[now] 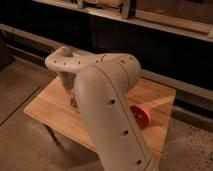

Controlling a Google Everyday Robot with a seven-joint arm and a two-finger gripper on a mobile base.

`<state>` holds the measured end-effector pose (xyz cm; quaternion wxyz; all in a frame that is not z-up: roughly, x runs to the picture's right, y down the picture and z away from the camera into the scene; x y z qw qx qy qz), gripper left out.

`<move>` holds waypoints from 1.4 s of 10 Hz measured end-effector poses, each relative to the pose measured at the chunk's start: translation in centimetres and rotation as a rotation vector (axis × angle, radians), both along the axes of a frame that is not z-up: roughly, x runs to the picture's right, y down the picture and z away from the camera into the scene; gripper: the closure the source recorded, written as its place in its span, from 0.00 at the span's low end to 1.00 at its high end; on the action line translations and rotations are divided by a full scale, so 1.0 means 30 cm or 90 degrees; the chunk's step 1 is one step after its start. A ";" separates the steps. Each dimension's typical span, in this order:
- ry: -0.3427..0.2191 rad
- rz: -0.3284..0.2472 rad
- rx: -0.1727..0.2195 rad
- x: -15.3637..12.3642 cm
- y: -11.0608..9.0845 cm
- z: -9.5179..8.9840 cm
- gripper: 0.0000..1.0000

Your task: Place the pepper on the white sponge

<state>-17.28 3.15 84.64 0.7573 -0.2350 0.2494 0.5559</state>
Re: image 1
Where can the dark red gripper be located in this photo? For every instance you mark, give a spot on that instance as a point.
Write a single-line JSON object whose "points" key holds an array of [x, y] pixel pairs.
{"points": [[73, 102]]}

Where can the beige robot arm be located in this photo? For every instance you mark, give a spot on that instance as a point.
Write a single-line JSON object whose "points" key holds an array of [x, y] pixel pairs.
{"points": [[100, 83]]}

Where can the wooden table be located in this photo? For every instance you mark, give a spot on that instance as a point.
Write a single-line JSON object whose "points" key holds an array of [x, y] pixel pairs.
{"points": [[51, 107]]}

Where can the red round object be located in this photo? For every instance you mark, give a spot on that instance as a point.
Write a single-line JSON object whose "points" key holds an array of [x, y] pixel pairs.
{"points": [[141, 115]]}

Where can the wooden shelf unit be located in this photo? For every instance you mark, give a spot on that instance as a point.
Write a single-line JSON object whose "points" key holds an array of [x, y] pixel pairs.
{"points": [[183, 27]]}

